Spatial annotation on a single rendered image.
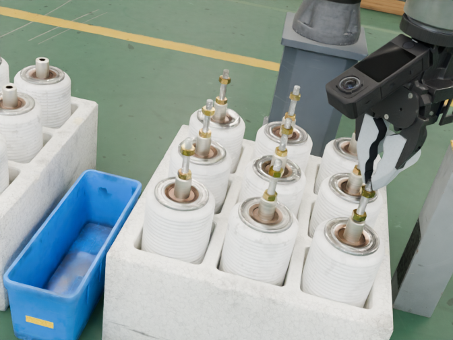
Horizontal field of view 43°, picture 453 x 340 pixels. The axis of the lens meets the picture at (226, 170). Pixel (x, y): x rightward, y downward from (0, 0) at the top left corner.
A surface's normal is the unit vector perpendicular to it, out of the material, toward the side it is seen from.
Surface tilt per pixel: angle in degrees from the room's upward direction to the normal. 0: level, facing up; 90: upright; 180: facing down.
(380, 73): 29
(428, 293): 90
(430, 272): 90
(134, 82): 0
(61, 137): 0
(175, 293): 90
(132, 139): 0
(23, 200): 90
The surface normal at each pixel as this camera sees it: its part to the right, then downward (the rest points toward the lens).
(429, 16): -0.59, 0.37
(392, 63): -0.27, -0.63
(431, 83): 0.15, -0.82
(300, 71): -0.15, 0.53
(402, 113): -0.81, 0.21
